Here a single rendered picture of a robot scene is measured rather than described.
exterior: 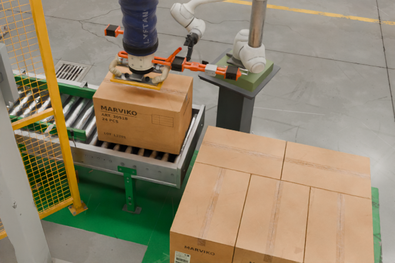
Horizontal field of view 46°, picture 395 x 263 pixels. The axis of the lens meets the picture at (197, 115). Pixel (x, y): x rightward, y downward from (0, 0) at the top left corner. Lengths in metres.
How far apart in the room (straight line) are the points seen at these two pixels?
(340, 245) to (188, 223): 0.91
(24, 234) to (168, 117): 1.12
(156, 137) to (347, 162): 1.35
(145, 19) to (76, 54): 2.64
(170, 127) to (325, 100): 2.19
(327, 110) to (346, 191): 1.63
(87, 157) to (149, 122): 0.53
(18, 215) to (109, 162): 0.82
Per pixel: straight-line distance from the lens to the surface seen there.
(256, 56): 3.34
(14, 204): 2.68
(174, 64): 2.92
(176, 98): 3.09
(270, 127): 4.39
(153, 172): 3.21
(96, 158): 3.32
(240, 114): 3.82
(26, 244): 2.96
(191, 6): 3.28
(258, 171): 3.21
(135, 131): 3.21
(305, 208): 3.07
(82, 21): 5.99
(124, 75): 3.03
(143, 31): 2.83
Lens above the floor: 2.87
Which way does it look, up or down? 40 degrees down
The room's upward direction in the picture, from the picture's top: 3 degrees clockwise
